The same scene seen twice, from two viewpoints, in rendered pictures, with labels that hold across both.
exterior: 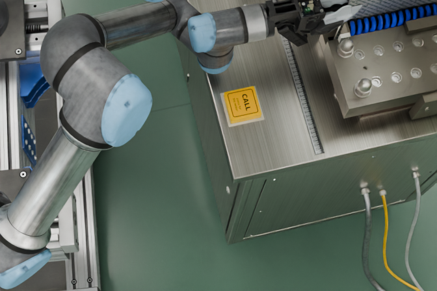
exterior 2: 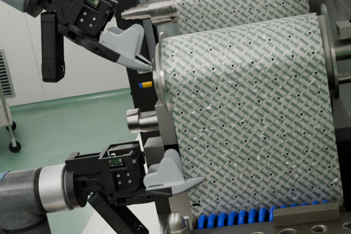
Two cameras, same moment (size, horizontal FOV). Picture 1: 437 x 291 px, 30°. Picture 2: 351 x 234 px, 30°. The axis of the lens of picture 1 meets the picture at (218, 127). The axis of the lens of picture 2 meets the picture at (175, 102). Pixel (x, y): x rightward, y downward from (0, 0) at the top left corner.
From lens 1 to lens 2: 1.37 m
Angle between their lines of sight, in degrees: 60
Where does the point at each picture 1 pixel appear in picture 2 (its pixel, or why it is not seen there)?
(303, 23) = (107, 174)
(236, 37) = (24, 188)
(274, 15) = (69, 160)
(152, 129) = not seen: outside the picture
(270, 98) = not seen: outside the picture
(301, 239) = not seen: outside the picture
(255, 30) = (48, 180)
